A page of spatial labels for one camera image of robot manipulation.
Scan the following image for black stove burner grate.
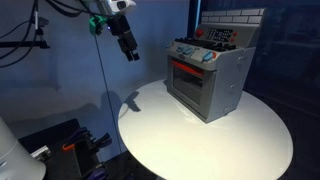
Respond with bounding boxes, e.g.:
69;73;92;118
174;36;247;53

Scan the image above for silver metal block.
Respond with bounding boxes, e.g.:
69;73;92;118
30;145;52;163

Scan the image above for black tool holder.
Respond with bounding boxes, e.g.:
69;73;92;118
52;135;103;180

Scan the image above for white cylindrical robot base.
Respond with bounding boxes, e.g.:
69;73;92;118
0;116;47;180

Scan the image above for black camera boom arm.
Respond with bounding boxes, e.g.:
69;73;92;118
0;28;51;50

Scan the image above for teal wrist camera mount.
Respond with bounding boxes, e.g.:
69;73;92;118
88;15;109;36

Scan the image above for red oven door handle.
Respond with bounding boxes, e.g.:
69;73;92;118
170;59;205;78

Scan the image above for grey oven door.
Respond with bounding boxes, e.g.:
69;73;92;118
166;55;218;120

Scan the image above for red stove knob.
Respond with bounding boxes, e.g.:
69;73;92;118
194;28;205;39

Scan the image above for purple handled pliers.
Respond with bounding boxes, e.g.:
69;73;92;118
82;165;108;180
67;126;92;145

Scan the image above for dark vertical post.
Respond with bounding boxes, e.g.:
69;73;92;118
187;0;203;38

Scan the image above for orange handled tool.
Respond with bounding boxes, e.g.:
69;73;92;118
61;142;76;152

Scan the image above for black camera on stand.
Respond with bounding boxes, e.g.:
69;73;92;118
32;16;51;28

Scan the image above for grey toy stove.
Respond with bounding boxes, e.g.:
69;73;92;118
165;8;267;125

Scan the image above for dark blue handled pliers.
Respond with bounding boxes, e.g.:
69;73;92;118
92;132;113;150

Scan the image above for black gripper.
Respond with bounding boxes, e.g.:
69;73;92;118
107;14;141;63

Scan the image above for black base board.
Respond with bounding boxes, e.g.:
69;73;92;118
18;118;82;155

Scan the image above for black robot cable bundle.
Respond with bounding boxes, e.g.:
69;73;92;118
0;0;101;70

